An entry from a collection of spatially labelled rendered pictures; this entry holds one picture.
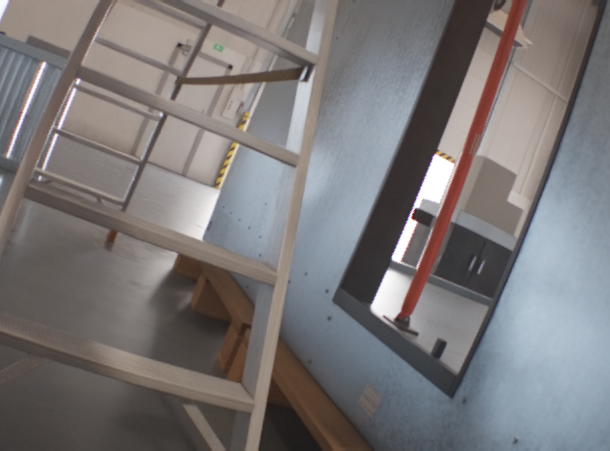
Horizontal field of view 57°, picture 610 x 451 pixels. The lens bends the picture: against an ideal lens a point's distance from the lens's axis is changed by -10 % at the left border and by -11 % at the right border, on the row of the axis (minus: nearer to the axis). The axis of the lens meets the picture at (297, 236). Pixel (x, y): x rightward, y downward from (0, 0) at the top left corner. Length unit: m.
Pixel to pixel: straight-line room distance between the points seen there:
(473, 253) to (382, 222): 4.57
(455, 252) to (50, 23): 7.98
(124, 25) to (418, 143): 9.82
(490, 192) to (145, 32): 7.06
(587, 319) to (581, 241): 0.13
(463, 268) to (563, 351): 5.17
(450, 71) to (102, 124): 9.73
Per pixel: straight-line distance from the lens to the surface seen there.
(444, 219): 1.39
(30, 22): 11.26
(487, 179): 6.10
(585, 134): 1.04
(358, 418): 1.31
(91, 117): 11.05
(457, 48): 1.62
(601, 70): 1.09
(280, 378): 1.45
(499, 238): 6.21
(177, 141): 11.13
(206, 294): 2.36
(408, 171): 1.55
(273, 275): 1.10
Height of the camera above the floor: 0.57
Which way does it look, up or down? 4 degrees down
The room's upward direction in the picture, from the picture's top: 23 degrees clockwise
